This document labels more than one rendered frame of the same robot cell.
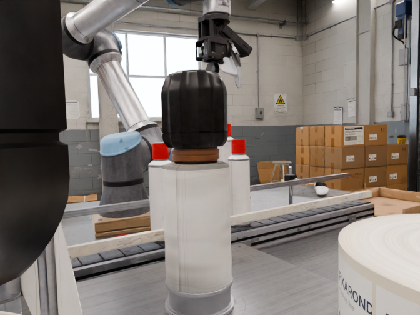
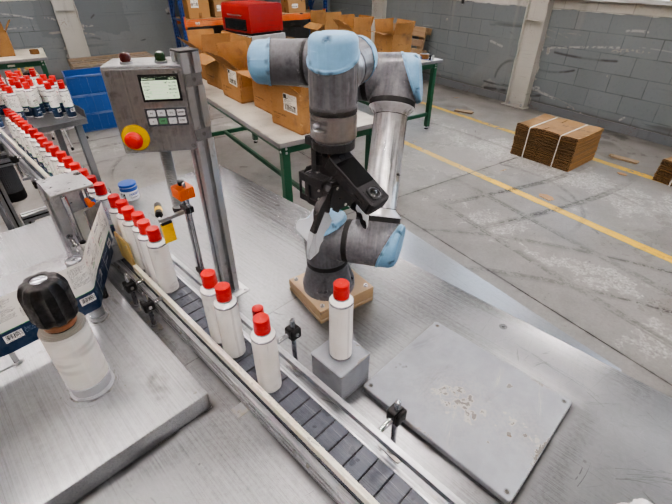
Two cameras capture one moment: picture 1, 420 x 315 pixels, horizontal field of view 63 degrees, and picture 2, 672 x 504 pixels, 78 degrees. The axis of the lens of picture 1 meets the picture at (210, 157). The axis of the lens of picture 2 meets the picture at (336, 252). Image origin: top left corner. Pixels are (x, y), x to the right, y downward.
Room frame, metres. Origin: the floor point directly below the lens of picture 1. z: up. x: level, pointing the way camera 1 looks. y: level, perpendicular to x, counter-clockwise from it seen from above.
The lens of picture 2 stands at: (0.83, -0.67, 1.65)
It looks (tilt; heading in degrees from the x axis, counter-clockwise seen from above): 35 degrees down; 78
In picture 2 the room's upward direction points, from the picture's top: straight up
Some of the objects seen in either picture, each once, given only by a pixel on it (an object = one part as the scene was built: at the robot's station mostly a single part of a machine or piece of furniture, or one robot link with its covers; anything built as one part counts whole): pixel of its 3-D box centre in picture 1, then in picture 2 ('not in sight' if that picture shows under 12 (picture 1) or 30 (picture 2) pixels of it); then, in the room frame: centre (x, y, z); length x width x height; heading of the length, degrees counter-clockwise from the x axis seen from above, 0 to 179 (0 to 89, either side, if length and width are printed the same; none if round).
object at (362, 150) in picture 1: (349, 169); not in sight; (4.51, -1.83, 0.57); 1.20 x 0.85 x 1.14; 113
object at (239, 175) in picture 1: (239, 182); (265, 353); (0.82, -0.07, 0.98); 0.05 x 0.05 x 0.20
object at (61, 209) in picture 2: not in sight; (82, 222); (0.32, 0.54, 1.01); 0.14 x 0.13 x 0.26; 123
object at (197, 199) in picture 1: (196, 191); (68, 337); (0.43, 0.02, 1.03); 0.09 x 0.09 x 0.30
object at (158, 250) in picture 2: not in sight; (161, 259); (0.57, 0.33, 0.98); 0.05 x 0.05 x 0.20
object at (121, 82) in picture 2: not in sight; (156, 105); (0.64, 0.37, 1.38); 0.17 x 0.10 x 0.19; 178
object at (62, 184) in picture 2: not in sight; (64, 183); (0.32, 0.54, 1.14); 0.14 x 0.11 x 0.01; 123
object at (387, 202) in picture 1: (389, 202); not in sight; (1.16, -0.61, 0.85); 0.30 x 0.26 x 0.04; 123
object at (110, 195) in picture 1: (124, 194); (328, 270); (1.02, 0.26, 0.92); 0.15 x 0.15 x 0.10
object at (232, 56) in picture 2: not in sight; (243, 71); (0.88, 2.83, 0.97); 0.45 x 0.38 x 0.37; 24
